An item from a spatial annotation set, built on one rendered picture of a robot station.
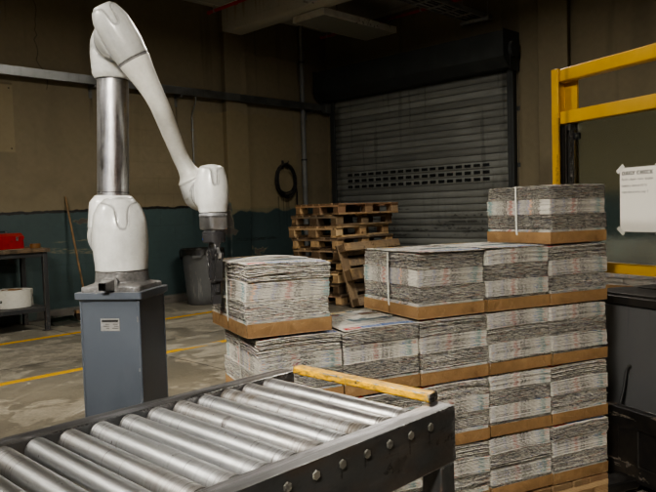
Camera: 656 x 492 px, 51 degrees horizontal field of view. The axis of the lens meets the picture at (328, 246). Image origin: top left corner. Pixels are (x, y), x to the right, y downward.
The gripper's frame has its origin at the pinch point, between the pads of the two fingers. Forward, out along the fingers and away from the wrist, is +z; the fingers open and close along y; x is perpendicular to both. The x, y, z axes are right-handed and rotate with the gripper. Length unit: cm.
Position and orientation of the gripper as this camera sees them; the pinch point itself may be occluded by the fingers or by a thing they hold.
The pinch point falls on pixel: (216, 293)
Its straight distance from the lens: 225.2
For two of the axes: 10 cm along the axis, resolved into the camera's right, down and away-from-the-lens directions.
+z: 0.3, 10.0, 0.5
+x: -9.1, 0.5, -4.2
